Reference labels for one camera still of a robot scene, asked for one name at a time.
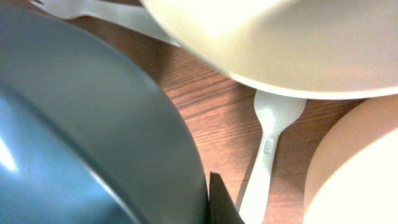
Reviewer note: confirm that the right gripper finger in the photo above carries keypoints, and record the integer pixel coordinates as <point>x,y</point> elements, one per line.
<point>221,207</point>

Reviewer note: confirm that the blue bowl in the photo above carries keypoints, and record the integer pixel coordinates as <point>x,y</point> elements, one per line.
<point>86,135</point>

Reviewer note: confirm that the cream bowl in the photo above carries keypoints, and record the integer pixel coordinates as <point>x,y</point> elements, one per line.
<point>328,50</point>
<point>352,176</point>

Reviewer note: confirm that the white plastic spoon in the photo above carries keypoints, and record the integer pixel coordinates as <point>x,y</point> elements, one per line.
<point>275,113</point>

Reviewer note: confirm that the grey plastic fork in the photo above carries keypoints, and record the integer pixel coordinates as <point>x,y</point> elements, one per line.
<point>132,17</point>

